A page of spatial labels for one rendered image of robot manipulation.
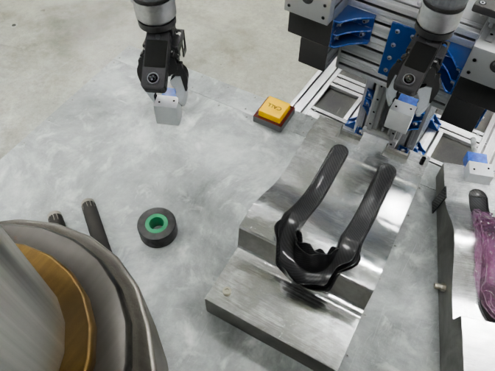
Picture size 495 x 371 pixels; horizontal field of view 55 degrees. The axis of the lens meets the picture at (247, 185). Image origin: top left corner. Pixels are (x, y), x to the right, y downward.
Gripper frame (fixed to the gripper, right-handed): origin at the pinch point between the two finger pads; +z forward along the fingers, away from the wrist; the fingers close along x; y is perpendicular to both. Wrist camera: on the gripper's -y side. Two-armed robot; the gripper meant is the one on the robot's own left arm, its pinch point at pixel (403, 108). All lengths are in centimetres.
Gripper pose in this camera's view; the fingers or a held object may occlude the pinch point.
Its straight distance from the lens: 109.2
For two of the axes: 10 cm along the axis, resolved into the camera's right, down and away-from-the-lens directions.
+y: 4.9, -7.0, 5.1
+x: -8.7, -4.0, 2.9
